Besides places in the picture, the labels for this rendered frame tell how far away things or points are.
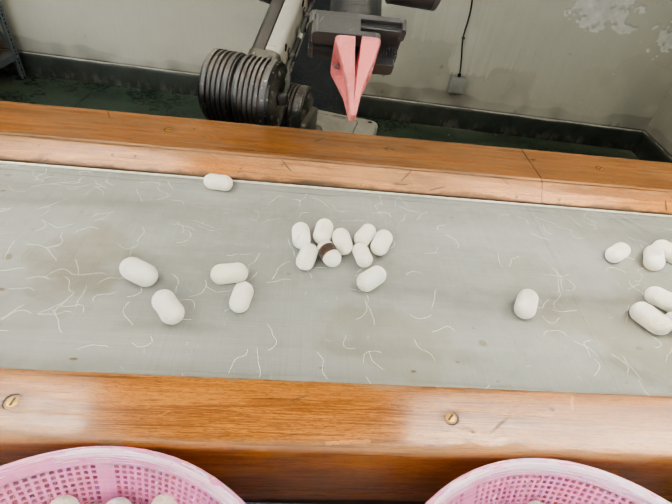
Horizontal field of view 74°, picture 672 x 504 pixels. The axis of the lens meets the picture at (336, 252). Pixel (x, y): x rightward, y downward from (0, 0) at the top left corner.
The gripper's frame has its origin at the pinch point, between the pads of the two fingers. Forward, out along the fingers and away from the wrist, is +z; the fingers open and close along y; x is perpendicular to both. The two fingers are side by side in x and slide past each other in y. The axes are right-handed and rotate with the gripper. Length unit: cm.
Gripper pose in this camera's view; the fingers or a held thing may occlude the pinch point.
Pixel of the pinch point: (352, 111)
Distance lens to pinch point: 50.0
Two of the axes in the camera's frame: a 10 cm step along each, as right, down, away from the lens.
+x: -0.9, 1.6, 9.8
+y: 9.9, 0.5, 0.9
